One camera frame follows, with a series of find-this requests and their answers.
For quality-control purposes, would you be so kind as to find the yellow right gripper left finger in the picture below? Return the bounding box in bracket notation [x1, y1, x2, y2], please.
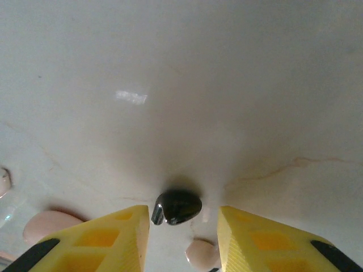
[8, 204, 150, 272]

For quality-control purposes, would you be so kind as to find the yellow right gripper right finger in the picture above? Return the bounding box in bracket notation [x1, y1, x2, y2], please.
[217, 205, 363, 272]

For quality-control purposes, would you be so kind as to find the round pink charging case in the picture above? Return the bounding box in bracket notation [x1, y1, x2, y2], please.
[22, 210, 86, 246]

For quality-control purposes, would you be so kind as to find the glossy black earbud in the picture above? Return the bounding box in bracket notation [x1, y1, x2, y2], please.
[151, 189, 204, 227]

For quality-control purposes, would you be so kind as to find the tiny beige crumb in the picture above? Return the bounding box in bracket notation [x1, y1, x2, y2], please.
[184, 239, 221, 270]

